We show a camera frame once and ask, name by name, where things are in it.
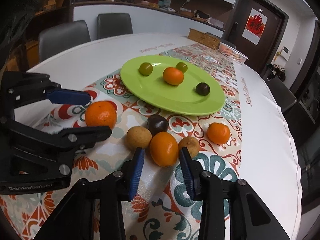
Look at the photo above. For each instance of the patterned table runner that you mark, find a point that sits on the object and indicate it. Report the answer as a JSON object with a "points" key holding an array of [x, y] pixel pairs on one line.
{"points": [[161, 209]]}

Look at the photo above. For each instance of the orange mandarin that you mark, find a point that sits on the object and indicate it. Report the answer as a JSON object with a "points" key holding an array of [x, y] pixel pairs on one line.
{"points": [[218, 133], [173, 76]]}

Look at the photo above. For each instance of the small green fruit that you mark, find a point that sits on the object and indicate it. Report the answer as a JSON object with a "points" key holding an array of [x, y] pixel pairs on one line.
{"points": [[182, 67]]}

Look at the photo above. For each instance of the tan longan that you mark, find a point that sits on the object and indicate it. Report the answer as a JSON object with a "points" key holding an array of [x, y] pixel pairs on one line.
{"points": [[137, 137], [191, 144]]}

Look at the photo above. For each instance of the grey chair far left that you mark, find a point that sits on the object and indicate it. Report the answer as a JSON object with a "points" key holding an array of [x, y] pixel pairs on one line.
{"points": [[114, 24]]}

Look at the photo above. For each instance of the oval orange kumquat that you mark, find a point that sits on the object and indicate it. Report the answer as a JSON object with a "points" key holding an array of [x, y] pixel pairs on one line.
{"points": [[163, 149]]}

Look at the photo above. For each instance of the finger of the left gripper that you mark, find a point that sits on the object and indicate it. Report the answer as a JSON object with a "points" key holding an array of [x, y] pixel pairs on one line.
{"points": [[74, 139], [68, 97]]}

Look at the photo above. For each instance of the clear plastic fruit tray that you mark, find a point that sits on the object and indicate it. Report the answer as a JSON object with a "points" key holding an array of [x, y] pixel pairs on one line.
{"points": [[232, 53]]}

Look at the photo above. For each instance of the green tomato fruit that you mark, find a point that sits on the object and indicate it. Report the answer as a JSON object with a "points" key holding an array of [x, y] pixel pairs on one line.
{"points": [[146, 69]]}

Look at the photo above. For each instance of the grey chair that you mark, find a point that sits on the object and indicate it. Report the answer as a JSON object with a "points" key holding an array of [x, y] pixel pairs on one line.
{"points": [[62, 37], [114, 24], [285, 99]]}

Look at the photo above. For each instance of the round orange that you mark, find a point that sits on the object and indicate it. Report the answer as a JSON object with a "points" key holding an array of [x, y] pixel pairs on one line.
{"points": [[101, 113]]}

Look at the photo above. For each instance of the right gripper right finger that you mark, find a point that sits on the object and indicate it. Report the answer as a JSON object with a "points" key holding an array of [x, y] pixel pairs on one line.
{"points": [[206, 187]]}

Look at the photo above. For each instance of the dark plum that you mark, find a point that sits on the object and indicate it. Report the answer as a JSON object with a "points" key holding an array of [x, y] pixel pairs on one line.
{"points": [[156, 124], [203, 89]]}

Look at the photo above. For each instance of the orange mandarin on plate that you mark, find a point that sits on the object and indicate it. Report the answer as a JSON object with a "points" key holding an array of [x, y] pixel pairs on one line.
{"points": [[173, 76]]}

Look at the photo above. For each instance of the grey chair right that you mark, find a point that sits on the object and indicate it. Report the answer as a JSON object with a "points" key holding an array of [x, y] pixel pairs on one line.
{"points": [[285, 99]]}

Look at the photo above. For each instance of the grey chair far end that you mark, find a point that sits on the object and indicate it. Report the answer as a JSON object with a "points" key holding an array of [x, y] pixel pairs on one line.
{"points": [[222, 40]]}

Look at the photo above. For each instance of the grey chair near left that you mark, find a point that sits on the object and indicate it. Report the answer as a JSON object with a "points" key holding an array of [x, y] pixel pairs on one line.
{"points": [[62, 37]]}

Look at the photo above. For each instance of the red poster on door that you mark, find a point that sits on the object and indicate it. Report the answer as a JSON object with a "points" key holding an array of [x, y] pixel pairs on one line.
{"points": [[255, 26]]}

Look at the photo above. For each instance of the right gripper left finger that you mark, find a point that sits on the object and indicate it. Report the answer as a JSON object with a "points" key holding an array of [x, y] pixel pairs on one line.
{"points": [[119, 186]]}

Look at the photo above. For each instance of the green plate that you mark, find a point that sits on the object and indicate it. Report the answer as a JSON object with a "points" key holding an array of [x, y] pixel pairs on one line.
{"points": [[182, 99]]}

